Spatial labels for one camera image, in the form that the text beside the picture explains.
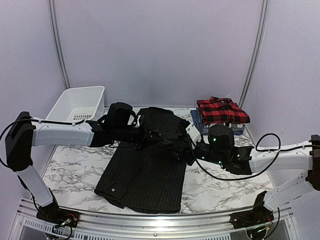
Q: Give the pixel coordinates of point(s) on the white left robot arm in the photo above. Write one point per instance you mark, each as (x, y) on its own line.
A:
(119, 124)

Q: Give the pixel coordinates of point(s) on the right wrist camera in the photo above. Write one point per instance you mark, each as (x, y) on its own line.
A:
(193, 133)

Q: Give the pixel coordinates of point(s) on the white plastic bin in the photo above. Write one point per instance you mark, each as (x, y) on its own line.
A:
(79, 103)

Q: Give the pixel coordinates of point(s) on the blue folded shirt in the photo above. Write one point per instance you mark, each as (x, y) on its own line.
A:
(197, 121)

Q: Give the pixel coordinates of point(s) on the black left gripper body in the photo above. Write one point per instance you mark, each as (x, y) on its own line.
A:
(146, 138)

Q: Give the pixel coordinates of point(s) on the grey white folded shirt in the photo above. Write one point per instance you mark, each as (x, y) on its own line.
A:
(234, 126)

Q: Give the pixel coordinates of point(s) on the left aluminium wall post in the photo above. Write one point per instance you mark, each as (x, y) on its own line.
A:
(57, 43)

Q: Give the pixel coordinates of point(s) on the right aluminium wall post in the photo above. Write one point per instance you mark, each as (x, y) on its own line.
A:
(261, 28)

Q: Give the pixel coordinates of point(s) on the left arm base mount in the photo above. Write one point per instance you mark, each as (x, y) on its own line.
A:
(59, 217)

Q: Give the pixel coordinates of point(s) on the aluminium front rail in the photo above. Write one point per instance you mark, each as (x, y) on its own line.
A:
(111, 226)

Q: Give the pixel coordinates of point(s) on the aluminium wall post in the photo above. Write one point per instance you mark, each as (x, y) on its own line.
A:
(57, 43)
(261, 28)

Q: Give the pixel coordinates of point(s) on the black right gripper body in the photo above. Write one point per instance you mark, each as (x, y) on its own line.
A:
(186, 151)

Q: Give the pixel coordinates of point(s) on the black pinstripe long sleeve shirt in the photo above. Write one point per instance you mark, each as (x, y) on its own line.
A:
(149, 180)

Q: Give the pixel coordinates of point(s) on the red black plaid shirt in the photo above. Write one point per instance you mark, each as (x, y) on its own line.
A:
(221, 110)

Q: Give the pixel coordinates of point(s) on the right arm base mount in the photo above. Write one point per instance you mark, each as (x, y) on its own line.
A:
(248, 218)

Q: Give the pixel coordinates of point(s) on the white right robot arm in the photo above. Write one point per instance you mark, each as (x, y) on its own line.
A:
(250, 161)

